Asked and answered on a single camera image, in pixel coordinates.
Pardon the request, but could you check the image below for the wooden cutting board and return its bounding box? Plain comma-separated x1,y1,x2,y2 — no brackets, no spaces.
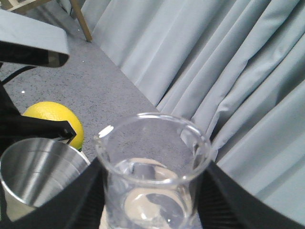
2,172,194,229

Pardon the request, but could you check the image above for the yellow lemon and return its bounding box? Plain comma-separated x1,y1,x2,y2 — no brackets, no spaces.
23,101,84,151

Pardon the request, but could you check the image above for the steel jigger shaker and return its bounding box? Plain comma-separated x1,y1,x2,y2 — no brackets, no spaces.
0,138,90,221

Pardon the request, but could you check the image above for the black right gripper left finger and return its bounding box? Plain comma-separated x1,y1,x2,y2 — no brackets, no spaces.
0,158,104,229

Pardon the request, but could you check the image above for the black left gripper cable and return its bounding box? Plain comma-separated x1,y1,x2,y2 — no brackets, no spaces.
0,65,38,86

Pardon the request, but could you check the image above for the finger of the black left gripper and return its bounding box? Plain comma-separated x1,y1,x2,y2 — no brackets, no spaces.
0,86,76,154

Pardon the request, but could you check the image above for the glass measuring beaker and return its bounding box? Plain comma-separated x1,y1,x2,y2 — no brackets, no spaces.
93,113,212,229

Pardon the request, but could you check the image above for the grey curtain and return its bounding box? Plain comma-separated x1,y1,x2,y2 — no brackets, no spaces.
80,0,305,224

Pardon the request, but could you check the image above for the wooden dish drying rack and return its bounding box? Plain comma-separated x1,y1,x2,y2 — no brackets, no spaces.
0,0,92,42

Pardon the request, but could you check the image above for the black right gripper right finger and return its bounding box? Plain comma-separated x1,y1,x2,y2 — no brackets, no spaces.
199,162,304,229

